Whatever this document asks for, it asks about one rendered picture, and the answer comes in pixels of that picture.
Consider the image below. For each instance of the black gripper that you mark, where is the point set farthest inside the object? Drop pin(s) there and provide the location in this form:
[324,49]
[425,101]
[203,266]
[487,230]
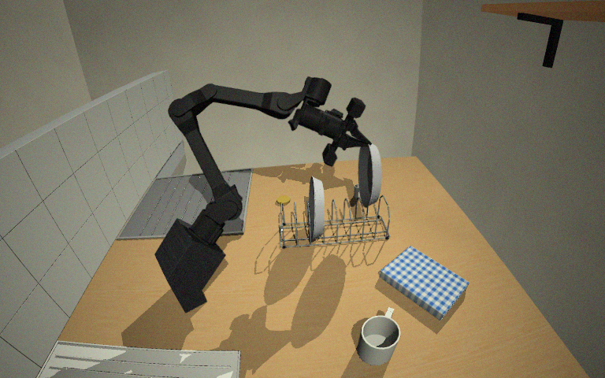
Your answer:
[332,127]

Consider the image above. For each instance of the dark grey tiled splashback wall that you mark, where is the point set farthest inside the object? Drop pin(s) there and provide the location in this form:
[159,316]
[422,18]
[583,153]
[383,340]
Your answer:
[66,191]

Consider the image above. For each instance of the blue and white checkered towel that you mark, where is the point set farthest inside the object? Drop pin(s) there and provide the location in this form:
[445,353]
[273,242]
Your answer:
[424,281]

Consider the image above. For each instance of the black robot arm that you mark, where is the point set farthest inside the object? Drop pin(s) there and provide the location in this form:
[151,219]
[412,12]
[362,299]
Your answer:
[227,201]

